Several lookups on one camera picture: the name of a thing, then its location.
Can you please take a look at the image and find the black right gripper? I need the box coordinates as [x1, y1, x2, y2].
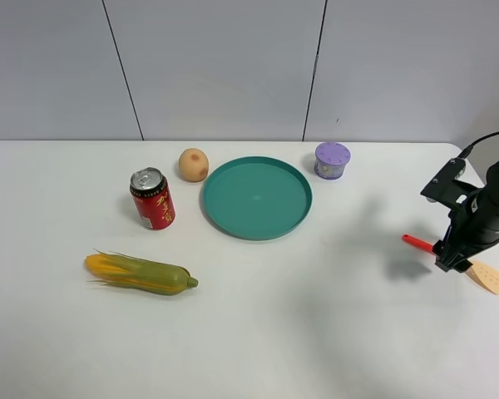
[432, 161, 499, 273]

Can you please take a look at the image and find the orange handled beige spatula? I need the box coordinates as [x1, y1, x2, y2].
[402, 234, 499, 295]

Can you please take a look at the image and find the purple lidded small jar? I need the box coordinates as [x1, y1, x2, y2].
[314, 142, 351, 180]

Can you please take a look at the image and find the teal round plate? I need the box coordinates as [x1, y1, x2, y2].
[200, 156, 313, 241]

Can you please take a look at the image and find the tan round potato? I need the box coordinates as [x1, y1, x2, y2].
[178, 148, 209, 182]

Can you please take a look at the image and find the red soda can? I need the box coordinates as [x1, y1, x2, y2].
[130, 167, 175, 230]

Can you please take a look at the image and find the yellow green toy corn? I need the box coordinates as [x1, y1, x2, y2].
[84, 252, 199, 296]

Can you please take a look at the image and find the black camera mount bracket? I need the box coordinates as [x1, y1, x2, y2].
[421, 157, 477, 209]

